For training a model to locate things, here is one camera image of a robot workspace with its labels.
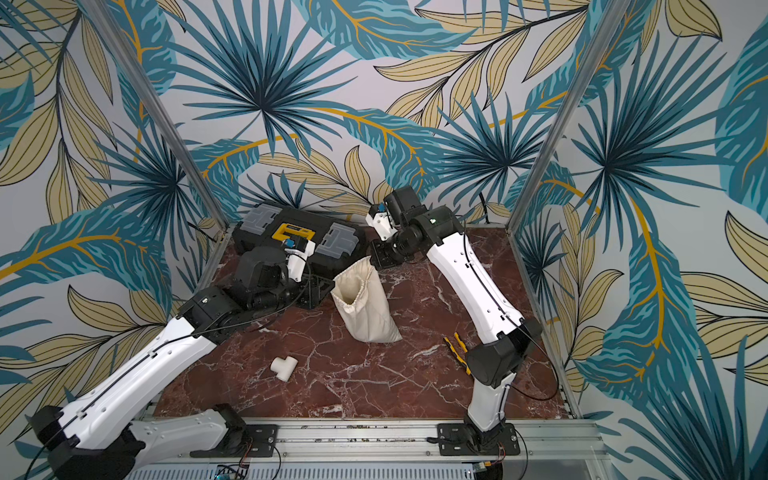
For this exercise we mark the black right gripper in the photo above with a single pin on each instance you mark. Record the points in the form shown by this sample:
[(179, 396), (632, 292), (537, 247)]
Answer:
[(384, 255)]

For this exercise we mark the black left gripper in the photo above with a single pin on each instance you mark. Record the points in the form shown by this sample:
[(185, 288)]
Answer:
[(311, 290)]

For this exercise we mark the cream cloth drawstring soil bag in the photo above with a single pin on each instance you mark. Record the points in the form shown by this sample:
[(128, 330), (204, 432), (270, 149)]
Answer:
[(363, 305)]

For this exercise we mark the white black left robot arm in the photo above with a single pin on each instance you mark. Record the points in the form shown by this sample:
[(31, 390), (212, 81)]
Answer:
[(97, 436)]

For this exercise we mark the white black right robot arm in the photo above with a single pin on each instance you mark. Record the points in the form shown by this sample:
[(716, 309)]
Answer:
[(406, 227)]

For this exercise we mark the white PVC tee fitting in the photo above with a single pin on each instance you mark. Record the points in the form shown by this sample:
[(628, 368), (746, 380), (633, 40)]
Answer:
[(283, 368)]

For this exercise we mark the yellow black pliers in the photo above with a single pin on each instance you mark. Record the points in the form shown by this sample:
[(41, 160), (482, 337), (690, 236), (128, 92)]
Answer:
[(458, 349)]

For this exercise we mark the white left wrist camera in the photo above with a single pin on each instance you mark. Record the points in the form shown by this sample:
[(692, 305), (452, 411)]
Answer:
[(298, 250)]

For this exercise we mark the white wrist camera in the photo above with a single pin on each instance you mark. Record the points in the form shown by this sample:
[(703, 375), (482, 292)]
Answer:
[(379, 218), (298, 250)]

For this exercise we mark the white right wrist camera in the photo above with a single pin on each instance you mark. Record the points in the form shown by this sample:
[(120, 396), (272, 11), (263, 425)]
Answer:
[(379, 218)]

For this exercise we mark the black toolbox yellow handle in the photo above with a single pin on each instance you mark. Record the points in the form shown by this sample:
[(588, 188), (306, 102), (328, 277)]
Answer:
[(337, 244)]

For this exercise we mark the left aluminium corner post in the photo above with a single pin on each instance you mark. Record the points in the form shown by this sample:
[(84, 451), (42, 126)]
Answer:
[(107, 27)]

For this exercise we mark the aluminium corner post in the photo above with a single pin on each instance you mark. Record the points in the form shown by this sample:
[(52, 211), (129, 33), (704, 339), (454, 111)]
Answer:
[(107, 27), (597, 47)]

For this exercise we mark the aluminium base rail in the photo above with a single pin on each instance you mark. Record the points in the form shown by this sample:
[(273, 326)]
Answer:
[(406, 449)]

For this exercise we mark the right aluminium corner post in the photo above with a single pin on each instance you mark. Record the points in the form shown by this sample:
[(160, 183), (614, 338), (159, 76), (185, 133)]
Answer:
[(597, 47)]

